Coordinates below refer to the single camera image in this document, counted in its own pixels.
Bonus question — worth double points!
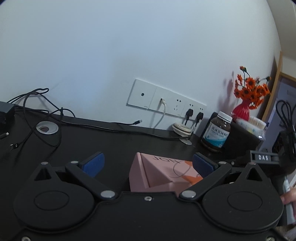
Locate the pink cardboard box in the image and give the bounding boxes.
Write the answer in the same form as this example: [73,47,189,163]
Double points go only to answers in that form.
[129,153,203,195]

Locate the person right hand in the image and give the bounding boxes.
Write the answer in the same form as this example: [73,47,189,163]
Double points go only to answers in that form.
[280,188,296,205]

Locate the brown supplement bottle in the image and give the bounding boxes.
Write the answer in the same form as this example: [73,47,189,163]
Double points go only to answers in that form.
[201,111,232,151]

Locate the cotton swab box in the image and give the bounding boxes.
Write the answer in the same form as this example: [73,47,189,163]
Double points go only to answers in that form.
[236,116,266,141]

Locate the black plug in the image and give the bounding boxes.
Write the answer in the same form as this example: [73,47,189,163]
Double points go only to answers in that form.
[195,112,204,127]
[185,108,194,125]

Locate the silver desk grommet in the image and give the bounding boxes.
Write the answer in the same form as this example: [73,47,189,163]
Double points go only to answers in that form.
[36,121,59,135]

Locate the orange flowers red vase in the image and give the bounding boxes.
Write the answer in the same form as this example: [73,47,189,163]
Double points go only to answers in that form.
[232,66,271,121]

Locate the black power adapter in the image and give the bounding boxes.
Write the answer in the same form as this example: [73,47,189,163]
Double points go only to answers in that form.
[0,101,15,126]

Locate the black tangled cable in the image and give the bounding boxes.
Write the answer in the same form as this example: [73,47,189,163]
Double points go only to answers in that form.
[0,87,181,158]

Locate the white charger cable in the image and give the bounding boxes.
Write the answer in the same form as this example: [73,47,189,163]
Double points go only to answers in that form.
[153,97,168,129]

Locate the white wall socket strip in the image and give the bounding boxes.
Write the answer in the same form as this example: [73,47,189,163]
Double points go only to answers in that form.
[127,79,207,120]

